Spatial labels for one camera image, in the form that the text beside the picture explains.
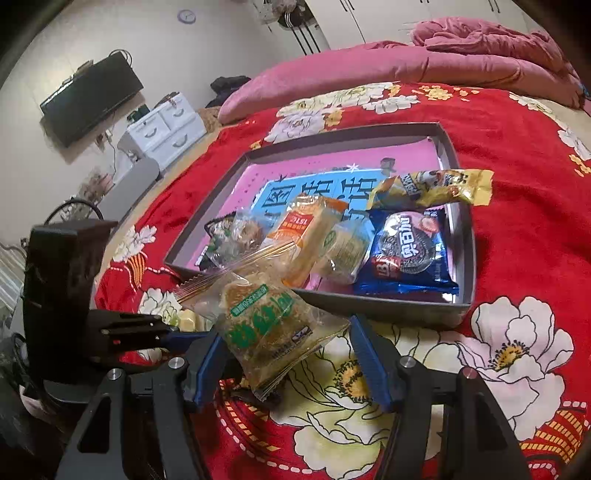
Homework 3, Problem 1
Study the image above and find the tan patterned cloth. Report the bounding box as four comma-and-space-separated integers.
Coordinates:
198, 107, 222, 134

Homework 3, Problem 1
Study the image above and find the dark green snack packet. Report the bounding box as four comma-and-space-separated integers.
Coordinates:
194, 211, 245, 271

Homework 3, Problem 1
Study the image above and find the clear round pastry packet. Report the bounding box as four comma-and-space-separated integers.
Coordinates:
226, 210, 273, 259

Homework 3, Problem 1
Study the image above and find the black television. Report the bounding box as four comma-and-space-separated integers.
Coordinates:
39, 55, 145, 148

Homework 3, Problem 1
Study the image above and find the white drawer cabinet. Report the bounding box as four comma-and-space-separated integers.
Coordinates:
117, 92, 208, 167

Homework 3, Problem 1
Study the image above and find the red floral blanket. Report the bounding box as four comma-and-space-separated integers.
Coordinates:
92, 80, 591, 480

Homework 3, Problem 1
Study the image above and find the orange bread packet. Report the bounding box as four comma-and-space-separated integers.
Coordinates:
263, 194, 349, 289

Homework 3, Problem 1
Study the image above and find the yellow snack packet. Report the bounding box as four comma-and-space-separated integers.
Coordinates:
367, 168, 495, 210

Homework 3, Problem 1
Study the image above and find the white wardrobe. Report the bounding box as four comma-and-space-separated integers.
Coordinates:
318, 0, 522, 51

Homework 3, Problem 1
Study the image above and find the blue cookie packet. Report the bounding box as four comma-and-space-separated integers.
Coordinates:
353, 209, 460, 298

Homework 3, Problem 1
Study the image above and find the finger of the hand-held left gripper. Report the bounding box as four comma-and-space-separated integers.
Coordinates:
89, 311, 164, 330
98, 326, 209, 366

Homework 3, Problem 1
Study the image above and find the clear green label pastry packet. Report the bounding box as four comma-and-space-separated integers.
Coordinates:
314, 219, 377, 284
173, 270, 352, 402

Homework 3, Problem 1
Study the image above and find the coat rack with hats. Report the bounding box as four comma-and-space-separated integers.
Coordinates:
259, 0, 331, 56

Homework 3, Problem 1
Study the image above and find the grey cardboard box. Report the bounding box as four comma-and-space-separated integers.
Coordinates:
164, 121, 477, 329

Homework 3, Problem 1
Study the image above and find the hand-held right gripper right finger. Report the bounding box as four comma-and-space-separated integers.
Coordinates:
348, 314, 532, 480

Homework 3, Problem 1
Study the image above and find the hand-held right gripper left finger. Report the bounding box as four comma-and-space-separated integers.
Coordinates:
55, 330, 227, 480

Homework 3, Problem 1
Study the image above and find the pink folded quilt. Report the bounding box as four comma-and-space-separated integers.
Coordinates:
217, 39, 583, 125

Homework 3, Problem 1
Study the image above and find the pink printed book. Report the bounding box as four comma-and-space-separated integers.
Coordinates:
194, 136, 444, 287

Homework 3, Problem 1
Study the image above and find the flower bunch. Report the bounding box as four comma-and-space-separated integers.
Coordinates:
76, 166, 116, 204

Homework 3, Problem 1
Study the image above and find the grey padded bed end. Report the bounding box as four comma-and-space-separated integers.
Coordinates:
99, 157, 160, 217

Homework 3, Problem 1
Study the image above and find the dark clothes pile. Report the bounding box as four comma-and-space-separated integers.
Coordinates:
209, 75, 252, 109

